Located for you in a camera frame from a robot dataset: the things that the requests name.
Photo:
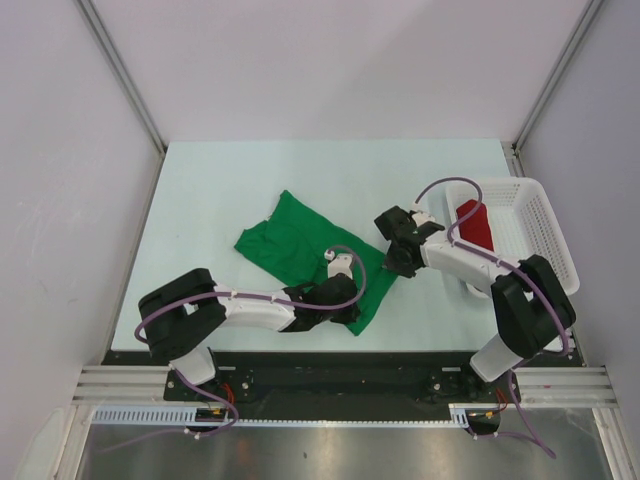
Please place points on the right aluminium corner post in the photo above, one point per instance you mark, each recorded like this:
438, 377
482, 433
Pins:
569, 51

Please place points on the green t shirt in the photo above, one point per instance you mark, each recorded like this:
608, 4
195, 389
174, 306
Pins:
290, 245

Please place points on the aluminium rail frame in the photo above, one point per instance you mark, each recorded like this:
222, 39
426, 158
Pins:
566, 388

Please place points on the aluminium corner post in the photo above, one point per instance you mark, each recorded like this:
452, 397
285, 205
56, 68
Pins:
114, 60
569, 51

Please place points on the white slotted cable duct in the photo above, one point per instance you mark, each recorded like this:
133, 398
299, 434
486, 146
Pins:
443, 416

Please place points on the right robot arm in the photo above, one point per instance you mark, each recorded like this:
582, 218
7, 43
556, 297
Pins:
530, 305

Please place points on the white perforated plastic basket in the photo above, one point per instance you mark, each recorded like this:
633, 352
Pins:
522, 223

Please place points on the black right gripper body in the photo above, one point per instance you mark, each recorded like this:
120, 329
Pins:
394, 261

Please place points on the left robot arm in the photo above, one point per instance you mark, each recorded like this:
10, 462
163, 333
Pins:
178, 317

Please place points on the rolled red t shirt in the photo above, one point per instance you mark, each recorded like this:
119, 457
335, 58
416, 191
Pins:
476, 229

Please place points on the left aluminium corner post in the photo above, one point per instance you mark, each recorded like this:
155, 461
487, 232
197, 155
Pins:
114, 60

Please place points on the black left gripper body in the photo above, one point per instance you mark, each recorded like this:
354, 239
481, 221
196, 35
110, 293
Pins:
343, 315

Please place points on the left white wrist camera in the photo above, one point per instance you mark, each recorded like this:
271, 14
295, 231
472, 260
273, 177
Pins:
339, 264

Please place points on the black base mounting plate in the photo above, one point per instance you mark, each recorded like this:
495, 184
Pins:
347, 383

